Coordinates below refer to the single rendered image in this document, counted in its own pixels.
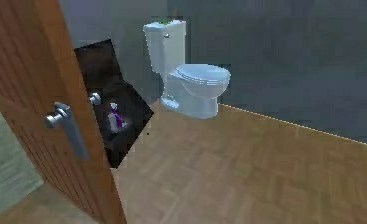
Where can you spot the white toilet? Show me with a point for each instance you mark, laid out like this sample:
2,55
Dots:
191,80

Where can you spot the brown wooden room door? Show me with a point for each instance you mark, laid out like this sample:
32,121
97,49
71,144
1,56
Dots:
31,73

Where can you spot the white purple spray bottle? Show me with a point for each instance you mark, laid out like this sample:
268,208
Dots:
115,119

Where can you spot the green item on cistern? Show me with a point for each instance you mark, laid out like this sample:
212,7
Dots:
165,22

